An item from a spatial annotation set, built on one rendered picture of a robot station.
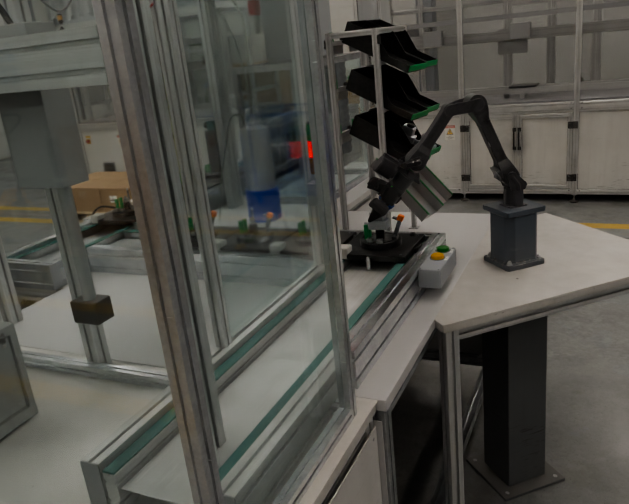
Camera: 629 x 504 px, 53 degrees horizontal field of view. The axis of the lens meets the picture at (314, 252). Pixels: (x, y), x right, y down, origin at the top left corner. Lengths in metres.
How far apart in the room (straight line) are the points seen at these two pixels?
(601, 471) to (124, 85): 2.34
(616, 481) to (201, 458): 2.01
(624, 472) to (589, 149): 3.82
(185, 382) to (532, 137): 5.46
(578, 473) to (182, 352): 2.08
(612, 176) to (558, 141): 0.55
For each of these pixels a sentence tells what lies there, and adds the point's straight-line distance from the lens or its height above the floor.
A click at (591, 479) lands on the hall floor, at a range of 2.69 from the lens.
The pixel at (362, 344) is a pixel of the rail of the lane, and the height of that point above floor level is 0.95.
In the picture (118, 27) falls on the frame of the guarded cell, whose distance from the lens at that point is 0.75.
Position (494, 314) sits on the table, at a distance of 1.89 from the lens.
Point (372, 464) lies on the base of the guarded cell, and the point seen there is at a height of 0.72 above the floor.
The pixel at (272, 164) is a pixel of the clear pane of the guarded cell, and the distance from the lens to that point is 1.03.
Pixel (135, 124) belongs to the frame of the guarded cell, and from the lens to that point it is 0.75.
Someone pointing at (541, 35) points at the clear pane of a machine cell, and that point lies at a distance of 6.02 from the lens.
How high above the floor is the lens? 1.65
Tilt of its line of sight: 19 degrees down
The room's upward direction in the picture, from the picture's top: 6 degrees counter-clockwise
